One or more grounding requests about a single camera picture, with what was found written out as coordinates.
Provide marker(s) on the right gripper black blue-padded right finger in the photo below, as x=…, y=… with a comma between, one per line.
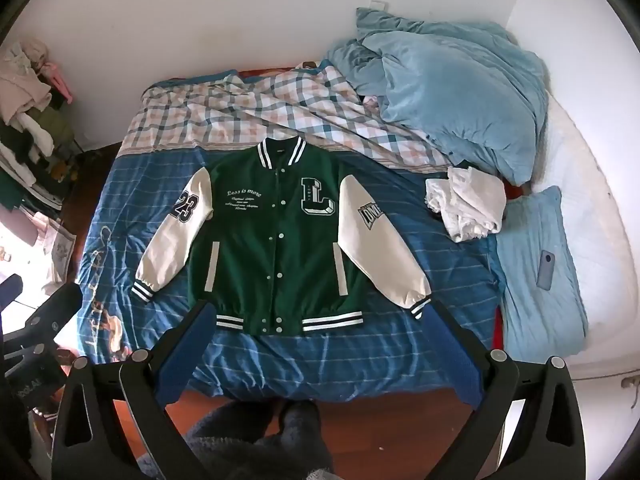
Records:
x=548, y=442

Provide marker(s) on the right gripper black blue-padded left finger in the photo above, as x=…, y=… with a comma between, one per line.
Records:
x=89, y=442

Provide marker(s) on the green white varsity jacket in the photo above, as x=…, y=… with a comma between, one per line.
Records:
x=281, y=239

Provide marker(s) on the pile of clothes on rack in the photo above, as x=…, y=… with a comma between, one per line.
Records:
x=37, y=142

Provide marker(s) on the light blue pillow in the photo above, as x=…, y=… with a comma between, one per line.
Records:
x=542, y=310

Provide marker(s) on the dark fuzzy slipper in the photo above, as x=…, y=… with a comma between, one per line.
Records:
x=266, y=438

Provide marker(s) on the blue striped bed sheet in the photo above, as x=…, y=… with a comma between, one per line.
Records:
x=387, y=353

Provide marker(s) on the grey smartphone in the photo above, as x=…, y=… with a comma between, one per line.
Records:
x=545, y=270

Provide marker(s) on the white crumpled garment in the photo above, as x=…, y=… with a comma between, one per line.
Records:
x=470, y=203

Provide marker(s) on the light blue duvet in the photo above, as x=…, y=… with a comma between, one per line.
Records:
x=468, y=86

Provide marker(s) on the plaid checked blanket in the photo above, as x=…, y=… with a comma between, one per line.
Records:
x=228, y=112

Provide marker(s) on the wall hook fixture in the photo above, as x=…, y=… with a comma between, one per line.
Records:
x=632, y=382

